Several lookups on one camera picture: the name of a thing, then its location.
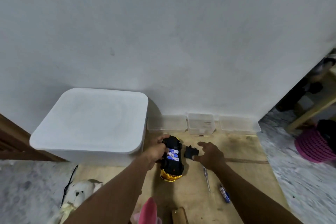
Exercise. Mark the black and yellow toy car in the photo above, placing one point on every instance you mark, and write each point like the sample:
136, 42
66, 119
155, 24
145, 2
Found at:
173, 168

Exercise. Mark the clear plastic container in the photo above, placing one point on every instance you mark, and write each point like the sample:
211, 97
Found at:
237, 124
168, 123
201, 124

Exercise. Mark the blue battery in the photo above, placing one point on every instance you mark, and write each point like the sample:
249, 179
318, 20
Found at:
172, 155
175, 159
173, 150
225, 194

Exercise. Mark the person's left thumb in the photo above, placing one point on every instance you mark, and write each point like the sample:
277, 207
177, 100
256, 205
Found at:
162, 138

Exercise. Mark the black item in basket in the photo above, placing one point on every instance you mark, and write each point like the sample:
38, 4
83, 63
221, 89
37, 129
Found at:
327, 132

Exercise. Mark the white plush toy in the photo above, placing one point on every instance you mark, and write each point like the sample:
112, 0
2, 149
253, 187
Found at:
78, 192

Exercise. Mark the dark clutter under furniture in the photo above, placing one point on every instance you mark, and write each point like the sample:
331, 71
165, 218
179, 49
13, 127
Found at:
296, 95

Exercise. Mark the person's right hand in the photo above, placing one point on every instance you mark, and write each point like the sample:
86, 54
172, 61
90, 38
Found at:
213, 157

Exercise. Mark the large white storage box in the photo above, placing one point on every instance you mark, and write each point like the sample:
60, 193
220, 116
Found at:
89, 124

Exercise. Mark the small wooden block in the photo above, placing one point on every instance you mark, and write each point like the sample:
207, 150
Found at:
179, 216

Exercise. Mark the plywood board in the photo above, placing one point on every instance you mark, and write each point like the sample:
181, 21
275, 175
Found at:
236, 150

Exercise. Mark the person's right thumb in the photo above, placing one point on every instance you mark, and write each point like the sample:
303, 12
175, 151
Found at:
197, 157

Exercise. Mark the black battery cover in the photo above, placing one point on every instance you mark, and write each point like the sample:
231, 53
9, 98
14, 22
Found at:
189, 152

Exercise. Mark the pink plastic object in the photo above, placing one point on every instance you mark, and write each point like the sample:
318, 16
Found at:
148, 212

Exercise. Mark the pink plastic basket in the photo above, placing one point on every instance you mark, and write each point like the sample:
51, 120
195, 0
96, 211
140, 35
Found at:
311, 147

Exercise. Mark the person's right forearm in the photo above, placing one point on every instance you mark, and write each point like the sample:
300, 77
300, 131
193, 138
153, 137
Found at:
244, 195

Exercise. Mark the pale wooden furniture frame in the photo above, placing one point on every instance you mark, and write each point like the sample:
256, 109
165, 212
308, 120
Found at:
312, 111

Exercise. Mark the brown wooden door frame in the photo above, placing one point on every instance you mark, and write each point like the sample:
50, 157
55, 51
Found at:
15, 142

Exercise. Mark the person's left forearm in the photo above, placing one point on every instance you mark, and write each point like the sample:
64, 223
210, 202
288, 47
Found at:
115, 195

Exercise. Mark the person's left hand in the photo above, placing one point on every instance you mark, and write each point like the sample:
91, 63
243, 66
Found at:
153, 153

